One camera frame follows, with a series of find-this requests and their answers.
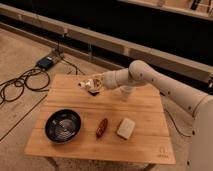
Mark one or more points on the black power adapter box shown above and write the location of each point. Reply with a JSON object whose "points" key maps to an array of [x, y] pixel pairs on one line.
{"points": [[45, 63]]}

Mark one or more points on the black bowl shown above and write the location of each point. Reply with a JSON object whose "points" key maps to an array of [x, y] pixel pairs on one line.
{"points": [[62, 126]]}

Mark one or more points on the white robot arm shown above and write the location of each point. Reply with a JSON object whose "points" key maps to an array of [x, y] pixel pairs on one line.
{"points": [[195, 102]]}

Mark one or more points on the clear plastic cup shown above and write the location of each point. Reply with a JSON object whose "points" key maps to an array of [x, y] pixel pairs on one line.
{"points": [[126, 94]]}

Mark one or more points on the wooden table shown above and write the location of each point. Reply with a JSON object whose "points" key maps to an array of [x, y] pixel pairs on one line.
{"points": [[149, 143]]}

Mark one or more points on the white sponge block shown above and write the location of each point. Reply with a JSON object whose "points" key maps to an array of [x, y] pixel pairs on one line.
{"points": [[126, 128]]}

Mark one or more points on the wooden rail beam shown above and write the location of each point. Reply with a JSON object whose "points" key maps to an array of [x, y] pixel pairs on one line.
{"points": [[180, 65]]}

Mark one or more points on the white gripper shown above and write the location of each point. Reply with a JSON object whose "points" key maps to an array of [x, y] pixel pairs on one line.
{"points": [[96, 83]]}

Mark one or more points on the red-brown lying bottle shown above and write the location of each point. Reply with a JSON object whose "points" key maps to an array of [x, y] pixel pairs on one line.
{"points": [[101, 128]]}

